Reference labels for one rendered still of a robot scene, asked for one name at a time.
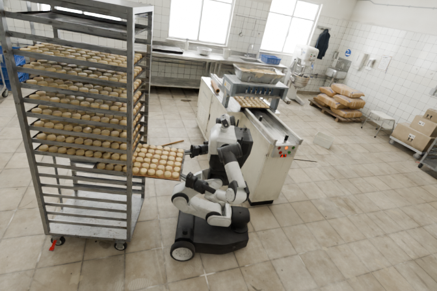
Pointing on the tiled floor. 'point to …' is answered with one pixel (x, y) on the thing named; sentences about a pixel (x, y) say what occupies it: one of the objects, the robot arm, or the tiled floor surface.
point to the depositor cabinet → (214, 108)
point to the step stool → (382, 121)
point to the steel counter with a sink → (216, 55)
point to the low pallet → (335, 113)
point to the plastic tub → (323, 139)
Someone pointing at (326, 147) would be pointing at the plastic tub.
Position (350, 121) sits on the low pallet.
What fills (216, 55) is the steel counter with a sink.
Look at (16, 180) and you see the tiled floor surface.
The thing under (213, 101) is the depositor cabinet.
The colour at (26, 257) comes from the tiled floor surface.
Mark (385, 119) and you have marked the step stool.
